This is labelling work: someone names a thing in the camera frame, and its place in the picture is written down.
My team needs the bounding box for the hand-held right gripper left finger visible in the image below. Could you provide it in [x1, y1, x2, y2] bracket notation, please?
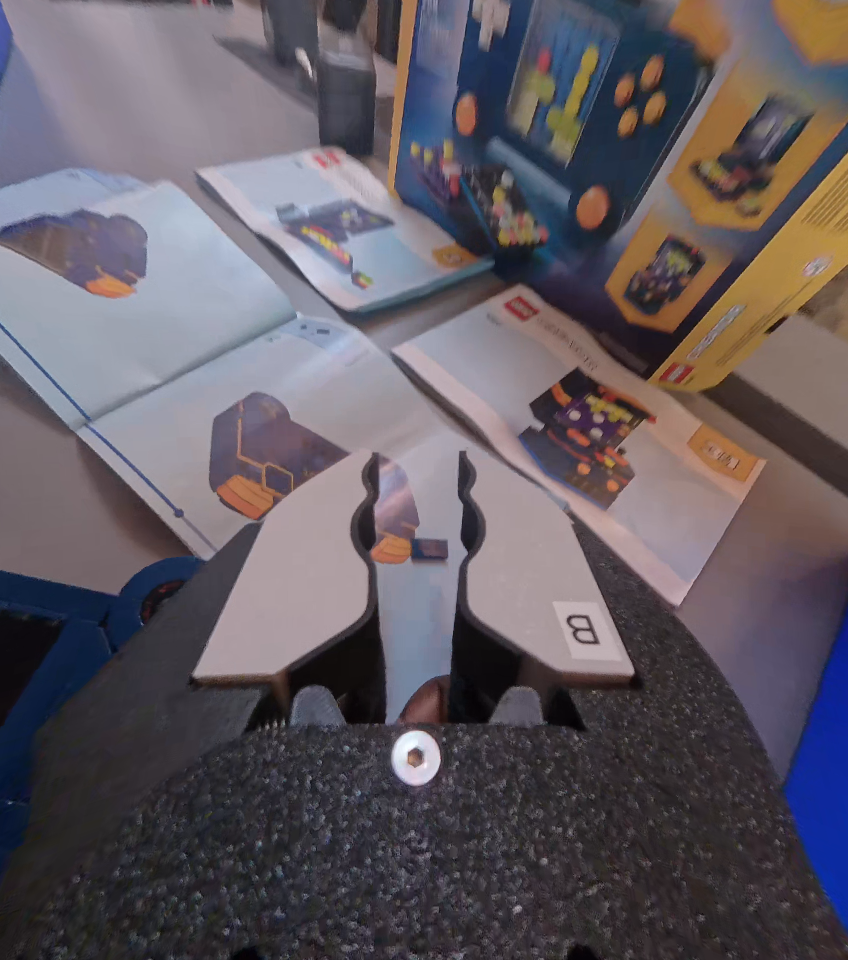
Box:
[191, 451, 389, 725]

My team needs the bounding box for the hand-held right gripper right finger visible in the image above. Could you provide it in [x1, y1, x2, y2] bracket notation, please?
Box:
[451, 450, 636, 725]

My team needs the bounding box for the blue orange brick model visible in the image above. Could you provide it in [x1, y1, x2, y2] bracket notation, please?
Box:
[0, 521, 207, 905]

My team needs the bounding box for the person's right hand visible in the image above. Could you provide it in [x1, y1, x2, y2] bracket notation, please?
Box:
[397, 673, 452, 725]

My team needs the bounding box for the instruction booklet arcade machine cover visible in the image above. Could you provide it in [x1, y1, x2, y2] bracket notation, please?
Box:
[391, 285, 767, 607]

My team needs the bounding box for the toy brick set box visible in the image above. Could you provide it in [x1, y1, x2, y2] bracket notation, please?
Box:
[386, 0, 848, 393]

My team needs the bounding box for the instruction booklet purple model cover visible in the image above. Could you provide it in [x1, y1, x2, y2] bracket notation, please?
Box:
[196, 147, 496, 314]

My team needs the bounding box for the dark cylinder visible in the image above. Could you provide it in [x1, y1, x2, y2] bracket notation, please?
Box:
[261, 0, 321, 69]
[316, 30, 378, 159]

